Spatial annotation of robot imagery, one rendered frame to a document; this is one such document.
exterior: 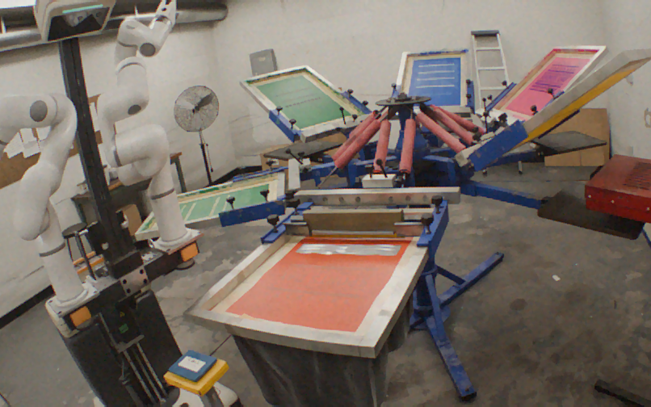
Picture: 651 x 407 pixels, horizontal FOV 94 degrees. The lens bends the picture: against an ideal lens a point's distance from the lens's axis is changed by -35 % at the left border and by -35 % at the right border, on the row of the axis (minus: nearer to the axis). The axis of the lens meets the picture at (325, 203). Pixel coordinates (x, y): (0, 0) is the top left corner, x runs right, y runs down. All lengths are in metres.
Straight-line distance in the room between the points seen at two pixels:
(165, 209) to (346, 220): 0.62
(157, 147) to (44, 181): 0.32
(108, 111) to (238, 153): 6.06
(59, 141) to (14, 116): 0.15
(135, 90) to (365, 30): 4.88
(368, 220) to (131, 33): 0.99
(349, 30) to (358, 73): 0.64
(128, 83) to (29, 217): 0.42
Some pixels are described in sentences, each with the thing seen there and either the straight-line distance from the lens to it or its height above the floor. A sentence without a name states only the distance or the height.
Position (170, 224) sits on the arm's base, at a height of 1.20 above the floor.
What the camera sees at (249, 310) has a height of 0.96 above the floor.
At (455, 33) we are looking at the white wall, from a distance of 5.43.
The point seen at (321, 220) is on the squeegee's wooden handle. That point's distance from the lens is 1.54.
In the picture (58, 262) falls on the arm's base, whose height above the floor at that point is 1.26.
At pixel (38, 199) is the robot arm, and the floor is 1.46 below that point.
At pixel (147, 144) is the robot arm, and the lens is 1.02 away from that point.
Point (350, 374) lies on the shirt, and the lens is 1.18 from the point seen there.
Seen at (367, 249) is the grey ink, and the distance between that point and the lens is 1.44.
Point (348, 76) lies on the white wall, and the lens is 5.84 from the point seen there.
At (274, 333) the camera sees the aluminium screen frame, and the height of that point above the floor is 0.99.
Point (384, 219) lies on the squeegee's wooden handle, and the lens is 1.44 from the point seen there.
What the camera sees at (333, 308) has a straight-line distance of 1.16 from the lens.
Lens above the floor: 1.58
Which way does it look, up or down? 19 degrees down
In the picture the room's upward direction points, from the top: 11 degrees counter-clockwise
